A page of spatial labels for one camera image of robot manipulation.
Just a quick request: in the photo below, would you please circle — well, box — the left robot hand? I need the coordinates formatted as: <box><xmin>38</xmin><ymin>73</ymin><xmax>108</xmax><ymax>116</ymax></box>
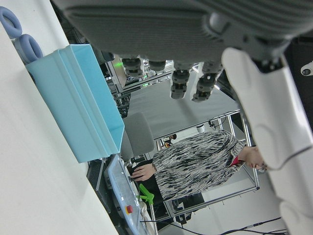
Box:
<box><xmin>50</xmin><ymin>0</ymin><xmax>313</xmax><ymax>235</ymax></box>

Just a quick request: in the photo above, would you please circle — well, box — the light blue plastic bin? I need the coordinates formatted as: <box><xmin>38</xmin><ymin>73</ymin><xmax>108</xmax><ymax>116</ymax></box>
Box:
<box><xmin>25</xmin><ymin>44</ymin><xmax>125</xmax><ymax>164</ymax></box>

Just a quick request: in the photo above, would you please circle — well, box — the grey office chair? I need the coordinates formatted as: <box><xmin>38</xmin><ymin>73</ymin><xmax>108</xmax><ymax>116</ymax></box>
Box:
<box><xmin>121</xmin><ymin>112</ymin><xmax>155</xmax><ymax>163</ymax></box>

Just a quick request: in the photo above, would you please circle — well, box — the person in patterned sweater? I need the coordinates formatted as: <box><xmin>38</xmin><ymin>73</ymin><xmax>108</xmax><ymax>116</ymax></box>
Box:
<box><xmin>131</xmin><ymin>129</ymin><xmax>268</xmax><ymax>201</ymax></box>

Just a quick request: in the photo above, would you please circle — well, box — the black ribbed controller box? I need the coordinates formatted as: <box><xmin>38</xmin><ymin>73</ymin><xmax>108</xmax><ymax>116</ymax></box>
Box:
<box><xmin>88</xmin><ymin>159</ymin><xmax>123</xmax><ymax>235</ymax></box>

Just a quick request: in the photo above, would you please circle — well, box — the grey teach pendant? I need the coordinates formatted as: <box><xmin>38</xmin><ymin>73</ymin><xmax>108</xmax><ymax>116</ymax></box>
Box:
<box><xmin>104</xmin><ymin>155</ymin><xmax>157</xmax><ymax>235</ymax></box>

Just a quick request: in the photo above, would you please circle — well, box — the reacher grabber green handle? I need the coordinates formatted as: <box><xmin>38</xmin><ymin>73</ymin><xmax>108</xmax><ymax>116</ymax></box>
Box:
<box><xmin>138</xmin><ymin>183</ymin><xmax>157</xmax><ymax>235</ymax></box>

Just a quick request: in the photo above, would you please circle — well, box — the white security camera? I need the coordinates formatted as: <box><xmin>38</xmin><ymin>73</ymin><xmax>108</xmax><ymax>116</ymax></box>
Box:
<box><xmin>300</xmin><ymin>62</ymin><xmax>313</xmax><ymax>77</ymax></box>

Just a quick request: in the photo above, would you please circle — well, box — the aluminium frame workstation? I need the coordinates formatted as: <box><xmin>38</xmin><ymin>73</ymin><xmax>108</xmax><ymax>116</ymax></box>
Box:
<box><xmin>154</xmin><ymin>110</ymin><xmax>261</xmax><ymax>218</ymax></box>

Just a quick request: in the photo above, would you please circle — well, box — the black floor cable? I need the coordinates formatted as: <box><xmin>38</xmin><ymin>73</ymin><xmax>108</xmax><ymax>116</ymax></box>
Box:
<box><xmin>139</xmin><ymin>215</ymin><xmax>287</xmax><ymax>235</ymax></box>

